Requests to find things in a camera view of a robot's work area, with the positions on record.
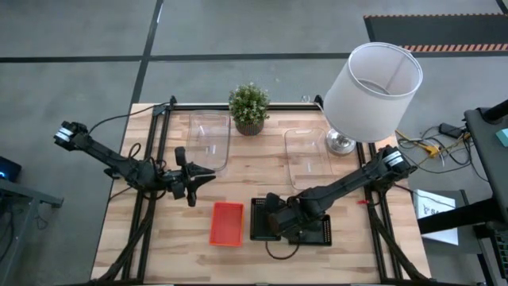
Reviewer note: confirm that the black power adapter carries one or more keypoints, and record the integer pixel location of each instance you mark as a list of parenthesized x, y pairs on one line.
[(450, 129)]

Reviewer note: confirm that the black device with blue light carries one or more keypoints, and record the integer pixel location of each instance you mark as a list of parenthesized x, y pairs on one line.
[(8, 168)]

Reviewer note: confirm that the black plastic mesh basket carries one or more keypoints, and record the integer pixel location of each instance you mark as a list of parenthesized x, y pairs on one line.
[(323, 234), (258, 226)]

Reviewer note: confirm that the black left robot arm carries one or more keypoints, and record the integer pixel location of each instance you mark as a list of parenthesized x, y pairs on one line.
[(111, 159)]

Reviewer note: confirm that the black desk beam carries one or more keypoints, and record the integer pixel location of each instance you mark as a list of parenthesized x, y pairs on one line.
[(456, 216)]

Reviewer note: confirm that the black side desk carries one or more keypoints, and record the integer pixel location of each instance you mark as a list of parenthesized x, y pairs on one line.
[(488, 151)]

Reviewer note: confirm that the white shade chrome table lamp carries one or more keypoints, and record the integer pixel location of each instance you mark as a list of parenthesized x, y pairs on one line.
[(369, 99)]

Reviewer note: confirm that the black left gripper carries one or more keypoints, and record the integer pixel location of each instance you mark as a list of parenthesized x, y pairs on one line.
[(183, 180)]

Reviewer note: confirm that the teal block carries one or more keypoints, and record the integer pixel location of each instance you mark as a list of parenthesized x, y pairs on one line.
[(503, 137)]

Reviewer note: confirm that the red plastic mesh basket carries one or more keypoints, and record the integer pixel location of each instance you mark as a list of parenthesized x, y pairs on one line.
[(227, 223)]

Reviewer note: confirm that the black table clamp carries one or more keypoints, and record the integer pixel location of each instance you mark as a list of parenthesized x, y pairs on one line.
[(110, 174)]

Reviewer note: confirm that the white printed paper sheet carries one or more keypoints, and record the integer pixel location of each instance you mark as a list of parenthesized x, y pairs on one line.
[(428, 200)]

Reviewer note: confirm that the grey side table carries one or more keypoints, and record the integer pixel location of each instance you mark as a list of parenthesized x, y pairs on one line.
[(24, 190)]

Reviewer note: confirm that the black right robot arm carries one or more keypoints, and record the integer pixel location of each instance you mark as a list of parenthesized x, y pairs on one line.
[(349, 180)]

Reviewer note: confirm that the black hazard striped floor mat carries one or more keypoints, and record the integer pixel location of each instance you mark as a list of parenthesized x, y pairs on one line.
[(436, 29)]

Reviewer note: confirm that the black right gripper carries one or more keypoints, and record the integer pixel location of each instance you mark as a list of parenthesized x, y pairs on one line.
[(283, 220)]

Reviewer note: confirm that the clear plastic tray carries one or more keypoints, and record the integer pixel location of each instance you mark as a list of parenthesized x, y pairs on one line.
[(309, 159), (208, 139)]

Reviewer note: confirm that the black pole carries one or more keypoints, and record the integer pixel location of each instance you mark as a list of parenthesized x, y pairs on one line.
[(498, 111)]

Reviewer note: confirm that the small red tag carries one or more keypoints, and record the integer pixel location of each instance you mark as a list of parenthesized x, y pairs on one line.
[(360, 201)]

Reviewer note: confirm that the dark keyboard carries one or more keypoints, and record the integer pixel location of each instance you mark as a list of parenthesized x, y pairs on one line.
[(503, 254)]

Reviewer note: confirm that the small green potted plant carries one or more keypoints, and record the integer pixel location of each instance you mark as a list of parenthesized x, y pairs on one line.
[(249, 105)]

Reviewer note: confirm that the black aluminium table frame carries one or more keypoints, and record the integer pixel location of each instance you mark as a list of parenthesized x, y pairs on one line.
[(285, 107)]

